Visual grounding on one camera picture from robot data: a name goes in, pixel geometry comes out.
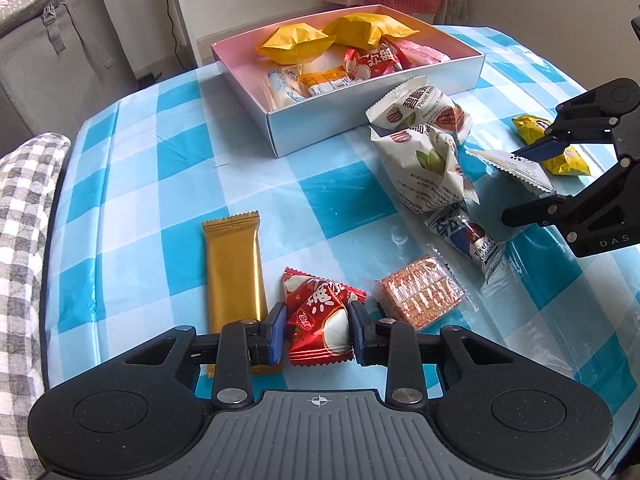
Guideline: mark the grey checkered cushion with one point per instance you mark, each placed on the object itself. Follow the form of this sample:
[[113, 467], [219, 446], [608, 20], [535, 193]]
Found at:
[[25, 260]]

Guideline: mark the clear blue-white snack packet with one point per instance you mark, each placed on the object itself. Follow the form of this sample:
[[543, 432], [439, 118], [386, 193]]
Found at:
[[285, 91]]

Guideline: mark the red and white snack packet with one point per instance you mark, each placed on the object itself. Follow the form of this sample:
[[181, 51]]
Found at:
[[372, 62], [317, 317]]

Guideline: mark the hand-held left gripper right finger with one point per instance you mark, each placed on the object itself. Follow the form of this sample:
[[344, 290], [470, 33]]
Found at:
[[357, 335]]

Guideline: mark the grey sofa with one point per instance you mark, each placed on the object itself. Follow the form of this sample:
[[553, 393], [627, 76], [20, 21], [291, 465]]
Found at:
[[60, 75]]

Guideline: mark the clear blue chocolate packet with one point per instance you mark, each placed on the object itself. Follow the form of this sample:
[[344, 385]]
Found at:
[[470, 242]]

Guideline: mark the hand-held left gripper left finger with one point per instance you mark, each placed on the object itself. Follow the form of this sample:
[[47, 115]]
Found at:
[[276, 335]]

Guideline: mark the gold bar packet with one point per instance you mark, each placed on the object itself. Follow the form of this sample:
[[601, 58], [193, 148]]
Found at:
[[232, 270]]

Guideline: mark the yellow pillow snack packet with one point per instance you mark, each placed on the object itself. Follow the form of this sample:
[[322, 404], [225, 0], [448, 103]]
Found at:
[[370, 27], [295, 42]]

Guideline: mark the pink snack packet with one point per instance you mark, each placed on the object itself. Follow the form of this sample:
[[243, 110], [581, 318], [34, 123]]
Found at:
[[422, 52]]

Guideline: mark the plain white snack packet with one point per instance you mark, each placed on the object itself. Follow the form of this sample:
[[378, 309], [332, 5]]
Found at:
[[510, 165]]

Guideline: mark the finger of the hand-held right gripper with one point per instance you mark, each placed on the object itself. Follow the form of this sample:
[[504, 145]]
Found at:
[[535, 212], [545, 147]]

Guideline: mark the blue checked tablecloth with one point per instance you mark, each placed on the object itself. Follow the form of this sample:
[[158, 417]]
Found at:
[[150, 170]]

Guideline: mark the white pecan snack packet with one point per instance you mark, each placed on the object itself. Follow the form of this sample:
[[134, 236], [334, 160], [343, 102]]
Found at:
[[415, 107], [430, 175]]

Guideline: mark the white box with pink lining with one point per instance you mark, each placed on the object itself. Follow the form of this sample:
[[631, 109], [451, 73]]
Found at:
[[300, 125]]

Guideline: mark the orange and white snack packet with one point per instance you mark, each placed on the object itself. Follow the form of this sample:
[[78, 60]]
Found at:
[[325, 80]]

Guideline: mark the clear wafer packet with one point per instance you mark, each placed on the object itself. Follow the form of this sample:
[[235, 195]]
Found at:
[[420, 294]]

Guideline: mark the white bookshelf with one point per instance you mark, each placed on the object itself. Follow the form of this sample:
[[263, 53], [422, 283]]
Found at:
[[240, 5]]

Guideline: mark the small yellow blue-label packet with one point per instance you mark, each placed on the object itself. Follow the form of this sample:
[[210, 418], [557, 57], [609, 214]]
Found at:
[[530, 130]]

